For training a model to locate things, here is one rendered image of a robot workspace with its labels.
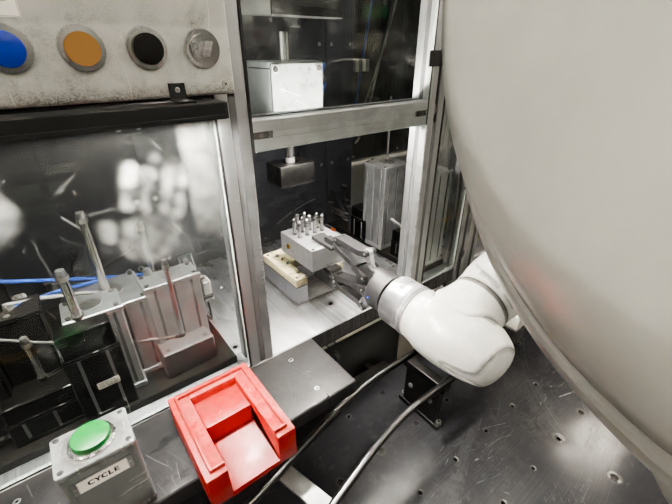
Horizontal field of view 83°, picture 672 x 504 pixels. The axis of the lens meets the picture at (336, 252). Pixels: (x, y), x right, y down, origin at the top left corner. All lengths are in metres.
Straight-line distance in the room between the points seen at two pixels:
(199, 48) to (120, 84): 0.09
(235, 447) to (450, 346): 0.34
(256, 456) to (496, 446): 0.54
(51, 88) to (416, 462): 0.84
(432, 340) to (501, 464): 0.42
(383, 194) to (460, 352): 0.54
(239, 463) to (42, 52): 0.52
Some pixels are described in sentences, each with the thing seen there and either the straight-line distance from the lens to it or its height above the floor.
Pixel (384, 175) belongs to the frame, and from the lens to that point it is 0.99.
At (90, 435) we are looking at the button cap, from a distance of 0.55.
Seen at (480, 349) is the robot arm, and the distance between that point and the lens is 0.57.
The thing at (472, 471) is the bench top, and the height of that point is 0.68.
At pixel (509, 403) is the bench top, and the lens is 1.05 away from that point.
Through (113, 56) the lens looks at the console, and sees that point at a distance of 0.50.
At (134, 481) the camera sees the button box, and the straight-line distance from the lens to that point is 0.59.
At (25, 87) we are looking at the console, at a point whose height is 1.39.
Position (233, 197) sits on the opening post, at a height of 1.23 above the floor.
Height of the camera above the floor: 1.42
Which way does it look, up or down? 28 degrees down
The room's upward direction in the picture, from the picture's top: straight up
